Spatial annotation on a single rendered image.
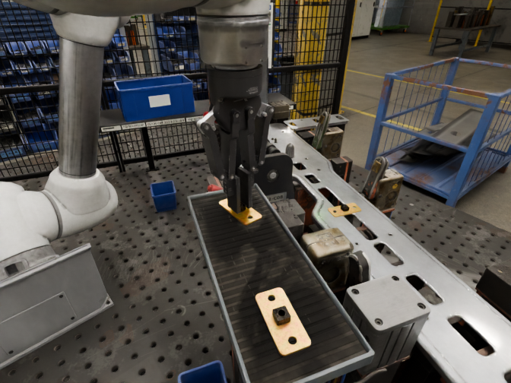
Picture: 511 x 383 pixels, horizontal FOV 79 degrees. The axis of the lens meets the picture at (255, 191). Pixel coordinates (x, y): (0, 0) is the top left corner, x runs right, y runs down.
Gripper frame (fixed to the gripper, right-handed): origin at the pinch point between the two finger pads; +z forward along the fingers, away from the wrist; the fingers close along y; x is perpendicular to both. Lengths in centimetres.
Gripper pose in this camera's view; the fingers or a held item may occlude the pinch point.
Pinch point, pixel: (239, 190)
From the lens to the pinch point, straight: 52.7
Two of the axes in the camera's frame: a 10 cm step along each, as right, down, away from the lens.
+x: -6.2, -4.2, 6.6
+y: 7.8, -3.4, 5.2
